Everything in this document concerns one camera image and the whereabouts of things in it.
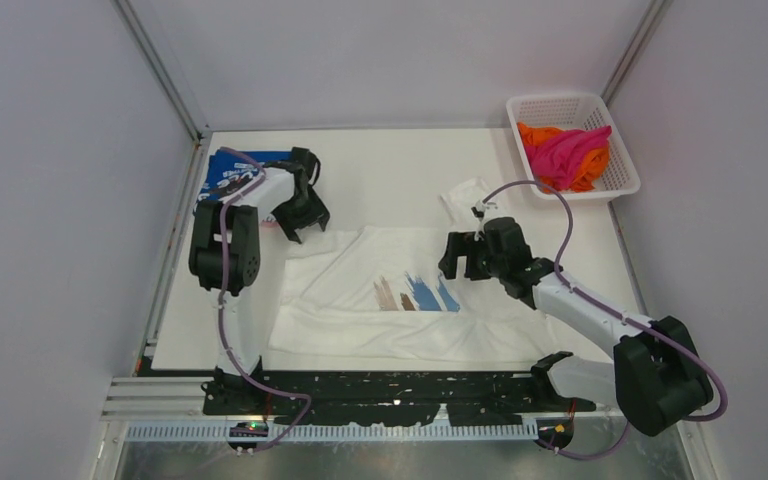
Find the folded blue printed t-shirt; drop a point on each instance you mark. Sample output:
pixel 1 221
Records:
pixel 225 174

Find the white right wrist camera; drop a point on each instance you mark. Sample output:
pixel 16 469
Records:
pixel 485 212

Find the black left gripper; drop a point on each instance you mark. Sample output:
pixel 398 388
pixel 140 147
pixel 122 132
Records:
pixel 317 216

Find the white slotted cable duct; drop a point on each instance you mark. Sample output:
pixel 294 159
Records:
pixel 259 431

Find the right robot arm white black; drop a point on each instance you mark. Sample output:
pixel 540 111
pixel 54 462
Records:
pixel 655 375

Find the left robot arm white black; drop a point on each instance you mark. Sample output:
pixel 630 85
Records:
pixel 241 190

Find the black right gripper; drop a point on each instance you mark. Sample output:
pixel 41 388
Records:
pixel 460 244

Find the white plastic basket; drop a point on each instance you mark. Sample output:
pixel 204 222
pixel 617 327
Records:
pixel 569 142

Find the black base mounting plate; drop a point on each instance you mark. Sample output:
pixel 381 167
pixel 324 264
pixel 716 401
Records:
pixel 393 399

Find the orange t-shirt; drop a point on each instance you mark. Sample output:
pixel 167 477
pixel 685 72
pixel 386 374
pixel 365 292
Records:
pixel 592 169

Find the magenta t-shirt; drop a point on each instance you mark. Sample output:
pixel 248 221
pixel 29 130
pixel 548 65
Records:
pixel 563 156

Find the white printed t-shirt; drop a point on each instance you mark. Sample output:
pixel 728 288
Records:
pixel 377 292

